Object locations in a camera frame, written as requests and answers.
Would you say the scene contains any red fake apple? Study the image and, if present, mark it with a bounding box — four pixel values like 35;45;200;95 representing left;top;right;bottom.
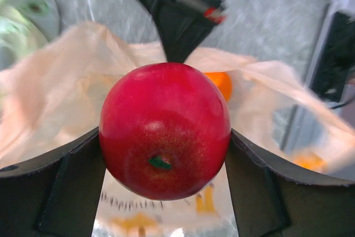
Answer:
99;63;231;200

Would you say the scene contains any yellow fake lemon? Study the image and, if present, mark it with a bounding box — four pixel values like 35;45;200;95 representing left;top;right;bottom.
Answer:
292;152;327;173

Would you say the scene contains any green tied plastic bag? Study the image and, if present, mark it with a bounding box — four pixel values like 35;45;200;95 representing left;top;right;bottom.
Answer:
1;0;60;68

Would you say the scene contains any orange banana-print plastic bag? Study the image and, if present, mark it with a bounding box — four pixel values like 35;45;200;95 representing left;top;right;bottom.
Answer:
1;22;354;236

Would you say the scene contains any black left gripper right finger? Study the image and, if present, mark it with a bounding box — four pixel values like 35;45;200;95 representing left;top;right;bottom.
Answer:
225;131;354;236

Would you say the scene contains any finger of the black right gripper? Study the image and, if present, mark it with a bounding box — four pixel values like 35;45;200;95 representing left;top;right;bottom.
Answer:
152;5;215;63

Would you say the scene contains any fake orange mandarin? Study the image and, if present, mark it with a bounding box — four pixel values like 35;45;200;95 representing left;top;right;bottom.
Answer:
204;72;233;102

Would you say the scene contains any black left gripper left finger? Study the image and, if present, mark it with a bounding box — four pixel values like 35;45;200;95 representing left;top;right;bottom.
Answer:
1;129;105;237

